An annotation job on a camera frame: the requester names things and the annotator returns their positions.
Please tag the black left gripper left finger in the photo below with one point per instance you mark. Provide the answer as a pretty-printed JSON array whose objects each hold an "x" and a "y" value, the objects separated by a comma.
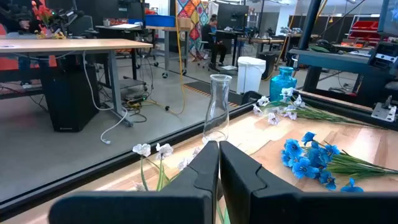
[{"x": 186, "y": 199}]

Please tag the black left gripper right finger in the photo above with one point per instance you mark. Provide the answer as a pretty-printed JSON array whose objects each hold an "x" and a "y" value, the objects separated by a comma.
[{"x": 264, "y": 202}]

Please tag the blue artificial flower spray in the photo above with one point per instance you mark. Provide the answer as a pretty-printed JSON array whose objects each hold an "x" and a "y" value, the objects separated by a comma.
[{"x": 303, "y": 169}]

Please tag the white artificial flower spray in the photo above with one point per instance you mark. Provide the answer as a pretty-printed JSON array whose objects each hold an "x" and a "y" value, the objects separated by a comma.
[
  {"x": 291, "y": 113},
  {"x": 142, "y": 149}
]

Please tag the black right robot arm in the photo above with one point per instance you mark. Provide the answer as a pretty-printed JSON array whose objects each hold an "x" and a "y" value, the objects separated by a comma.
[{"x": 384, "y": 59}]

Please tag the clear glass vase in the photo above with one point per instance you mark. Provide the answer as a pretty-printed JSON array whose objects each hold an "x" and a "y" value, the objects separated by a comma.
[{"x": 217, "y": 105}]

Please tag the blue glass vase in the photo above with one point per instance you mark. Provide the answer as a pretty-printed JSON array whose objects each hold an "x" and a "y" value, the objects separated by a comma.
[{"x": 281, "y": 84}]

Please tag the yellow artificial flowers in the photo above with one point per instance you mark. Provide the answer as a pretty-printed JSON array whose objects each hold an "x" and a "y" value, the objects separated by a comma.
[{"x": 57, "y": 35}]

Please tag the red artificial flowers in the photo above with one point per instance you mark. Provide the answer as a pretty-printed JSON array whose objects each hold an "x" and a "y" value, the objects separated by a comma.
[{"x": 42, "y": 12}]

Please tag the black floor mat yellow striped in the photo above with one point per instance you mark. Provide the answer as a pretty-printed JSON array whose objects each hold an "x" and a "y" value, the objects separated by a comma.
[{"x": 211, "y": 90}]

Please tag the white trash bin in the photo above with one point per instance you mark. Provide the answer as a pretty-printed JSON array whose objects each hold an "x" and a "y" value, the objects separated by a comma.
[{"x": 250, "y": 74}]

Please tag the black trash bin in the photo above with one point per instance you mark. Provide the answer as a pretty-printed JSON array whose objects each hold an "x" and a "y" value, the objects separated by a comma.
[{"x": 267, "y": 63}]

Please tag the black computer tower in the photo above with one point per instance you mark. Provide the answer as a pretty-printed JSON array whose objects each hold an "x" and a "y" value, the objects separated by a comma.
[{"x": 68, "y": 96}]

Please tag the person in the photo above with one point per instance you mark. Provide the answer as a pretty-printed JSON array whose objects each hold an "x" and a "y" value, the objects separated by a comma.
[{"x": 214, "y": 40}]

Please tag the wooden workbench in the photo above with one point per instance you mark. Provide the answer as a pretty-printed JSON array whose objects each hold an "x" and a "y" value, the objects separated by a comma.
[{"x": 261, "y": 40}]

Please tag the wooden desk on castors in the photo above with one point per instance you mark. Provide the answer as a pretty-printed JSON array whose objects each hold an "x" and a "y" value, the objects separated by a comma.
[{"x": 168, "y": 28}]

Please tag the cardboard box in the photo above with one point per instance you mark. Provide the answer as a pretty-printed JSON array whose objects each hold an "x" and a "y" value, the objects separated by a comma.
[{"x": 184, "y": 23}]

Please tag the blue plastic bin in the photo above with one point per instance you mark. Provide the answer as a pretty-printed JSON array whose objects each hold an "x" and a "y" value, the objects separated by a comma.
[{"x": 160, "y": 20}]

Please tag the colourful patchwork quilt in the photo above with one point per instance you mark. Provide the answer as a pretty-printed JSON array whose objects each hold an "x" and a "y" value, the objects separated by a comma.
[{"x": 192, "y": 18}]

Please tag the black monitor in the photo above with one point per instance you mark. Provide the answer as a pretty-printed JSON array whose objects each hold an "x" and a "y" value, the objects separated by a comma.
[{"x": 232, "y": 15}]

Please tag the wooden desk with grey legs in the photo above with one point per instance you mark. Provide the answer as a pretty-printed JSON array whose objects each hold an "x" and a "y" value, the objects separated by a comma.
[{"x": 62, "y": 45}]

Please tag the red storage bins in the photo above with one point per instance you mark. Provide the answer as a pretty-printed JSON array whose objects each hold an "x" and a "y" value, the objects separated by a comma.
[{"x": 363, "y": 26}]

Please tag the grey metal bracket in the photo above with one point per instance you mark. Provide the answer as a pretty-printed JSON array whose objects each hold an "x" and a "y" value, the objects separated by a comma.
[{"x": 385, "y": 112}]

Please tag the black rig frame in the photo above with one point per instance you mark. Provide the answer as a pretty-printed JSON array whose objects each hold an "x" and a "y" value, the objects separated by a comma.
[{"x": 311, "y": 46}]

